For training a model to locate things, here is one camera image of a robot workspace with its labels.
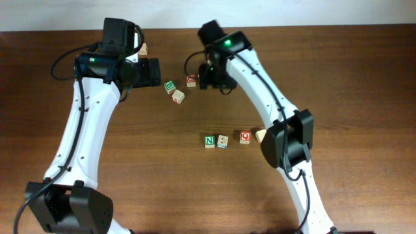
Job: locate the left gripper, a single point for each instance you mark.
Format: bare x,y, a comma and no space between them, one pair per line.
147,79

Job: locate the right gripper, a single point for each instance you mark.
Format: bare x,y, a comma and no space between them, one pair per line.
204,84

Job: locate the plain block red side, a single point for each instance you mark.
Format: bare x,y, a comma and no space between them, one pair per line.
178,96

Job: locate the green B letter block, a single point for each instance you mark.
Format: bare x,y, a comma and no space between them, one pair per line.
170,87

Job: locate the green N letter block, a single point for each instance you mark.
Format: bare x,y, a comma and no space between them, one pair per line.
209,141

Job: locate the picture block blue side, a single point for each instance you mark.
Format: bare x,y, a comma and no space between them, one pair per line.
222,141

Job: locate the red Q letter block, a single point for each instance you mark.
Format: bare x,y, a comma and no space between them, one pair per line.
245,137

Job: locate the plain block red edge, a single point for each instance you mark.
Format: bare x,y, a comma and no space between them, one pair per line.
260,135

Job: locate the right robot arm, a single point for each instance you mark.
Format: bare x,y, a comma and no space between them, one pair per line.
231,61

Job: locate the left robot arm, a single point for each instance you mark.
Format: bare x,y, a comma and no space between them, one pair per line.
67,199

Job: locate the red U letter block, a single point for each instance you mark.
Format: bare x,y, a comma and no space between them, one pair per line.
191,80

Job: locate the far left plain wooden block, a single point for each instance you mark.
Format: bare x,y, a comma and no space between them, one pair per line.
143,50

